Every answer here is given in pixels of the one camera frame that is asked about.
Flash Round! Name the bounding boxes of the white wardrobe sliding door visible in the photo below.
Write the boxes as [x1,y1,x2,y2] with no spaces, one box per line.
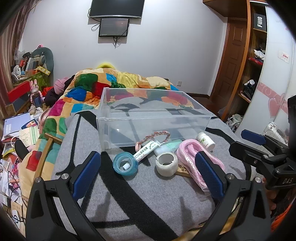
[233,3,296,145]

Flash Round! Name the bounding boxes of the mint green small bottle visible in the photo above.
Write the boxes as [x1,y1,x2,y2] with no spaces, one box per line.
[154,139,183,156]

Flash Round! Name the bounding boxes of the small black wall monitor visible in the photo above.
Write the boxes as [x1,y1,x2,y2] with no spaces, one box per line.
[98,18,130,37]

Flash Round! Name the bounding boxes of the folded clothes on shelf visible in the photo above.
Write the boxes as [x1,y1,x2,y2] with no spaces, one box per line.
[248,42,267,68]

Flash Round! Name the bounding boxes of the white bag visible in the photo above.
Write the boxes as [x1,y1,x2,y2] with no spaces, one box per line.
[227,113,242,133]

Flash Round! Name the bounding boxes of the pile of papers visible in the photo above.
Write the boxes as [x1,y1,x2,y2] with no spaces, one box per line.
[0,111,44,209]

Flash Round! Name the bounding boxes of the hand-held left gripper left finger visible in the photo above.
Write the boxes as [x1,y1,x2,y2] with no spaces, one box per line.
[25,151,102,241]

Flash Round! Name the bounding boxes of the blue round tape dispenser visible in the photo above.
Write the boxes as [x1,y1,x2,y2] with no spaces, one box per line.
[113,153,139,178]

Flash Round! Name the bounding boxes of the white pill bottle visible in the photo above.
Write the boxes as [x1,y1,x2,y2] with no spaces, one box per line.
[196,132,216,150]

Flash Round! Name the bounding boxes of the pink knitted hat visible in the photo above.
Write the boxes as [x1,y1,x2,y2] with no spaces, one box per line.
[54,79,69,94]

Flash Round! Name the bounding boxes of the braided pink green bracelet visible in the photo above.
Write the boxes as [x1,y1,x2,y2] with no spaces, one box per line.
[135,131,171,151]

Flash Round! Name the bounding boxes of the grey neck pillow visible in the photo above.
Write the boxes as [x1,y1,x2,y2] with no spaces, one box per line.
[30,47,55,73]

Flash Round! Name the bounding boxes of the white tape roll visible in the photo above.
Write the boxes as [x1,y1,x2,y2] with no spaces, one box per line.
[155,153,179,178]

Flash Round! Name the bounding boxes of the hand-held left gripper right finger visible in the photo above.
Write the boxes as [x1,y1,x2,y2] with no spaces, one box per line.
[194,151,272,241]

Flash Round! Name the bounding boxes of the person's right hand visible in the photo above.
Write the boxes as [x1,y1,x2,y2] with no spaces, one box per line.
[263,177,278,215]

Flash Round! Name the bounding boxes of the pink rope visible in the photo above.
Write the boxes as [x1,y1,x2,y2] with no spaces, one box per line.
[176,138,226,193]

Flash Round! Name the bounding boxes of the yellow pillow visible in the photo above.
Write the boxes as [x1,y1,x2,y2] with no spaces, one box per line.
[95,61,116,70]

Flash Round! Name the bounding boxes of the wooden massage hammer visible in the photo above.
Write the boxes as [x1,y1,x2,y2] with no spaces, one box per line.
[34,133,61,180]

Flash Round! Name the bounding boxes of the colourful patchwork quilt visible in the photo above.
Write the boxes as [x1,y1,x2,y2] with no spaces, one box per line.
[23,68,195,181]

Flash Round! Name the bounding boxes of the wooden wardrobe shelves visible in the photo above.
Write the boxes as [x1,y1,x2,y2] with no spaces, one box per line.
[231,0,269,124]

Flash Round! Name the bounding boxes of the black box on shelf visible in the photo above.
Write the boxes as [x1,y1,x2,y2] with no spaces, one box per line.
[253,13,267,32]

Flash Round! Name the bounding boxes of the black wall television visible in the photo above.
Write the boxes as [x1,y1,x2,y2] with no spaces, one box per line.
[89,0,145,19]

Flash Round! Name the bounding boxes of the green cardboard box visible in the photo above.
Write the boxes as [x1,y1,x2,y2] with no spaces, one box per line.
[27,67,52,91]

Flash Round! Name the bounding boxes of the white ointment tube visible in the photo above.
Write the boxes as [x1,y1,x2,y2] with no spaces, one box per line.
[132,140,161,166]

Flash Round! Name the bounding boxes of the dark clothes heap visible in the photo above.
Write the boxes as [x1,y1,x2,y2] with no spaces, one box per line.
[43,76,75,107]

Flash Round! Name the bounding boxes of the pink rabbit toy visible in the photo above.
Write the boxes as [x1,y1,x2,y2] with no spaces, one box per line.
[29,79,45,108]

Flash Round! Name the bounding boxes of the brown wooden door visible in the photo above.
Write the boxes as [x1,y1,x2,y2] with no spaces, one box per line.
[210,19,250,121]

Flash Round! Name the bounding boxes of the clear plastic storage box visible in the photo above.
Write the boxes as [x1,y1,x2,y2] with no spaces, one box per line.
[96,87,218,149]

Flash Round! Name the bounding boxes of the grey black patterned blanket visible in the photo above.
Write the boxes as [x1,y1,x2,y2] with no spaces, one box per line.
[46,108,258,241]

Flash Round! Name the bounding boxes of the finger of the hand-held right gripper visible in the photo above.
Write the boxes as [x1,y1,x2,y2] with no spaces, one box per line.
[240,129,289,154]
[229,141,288,179]

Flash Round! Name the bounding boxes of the red cardboard box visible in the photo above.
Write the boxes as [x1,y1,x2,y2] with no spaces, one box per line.
[7,81,33,103]

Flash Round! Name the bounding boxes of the striped brown curtain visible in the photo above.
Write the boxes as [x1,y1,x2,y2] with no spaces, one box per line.
[0,22,26,114]

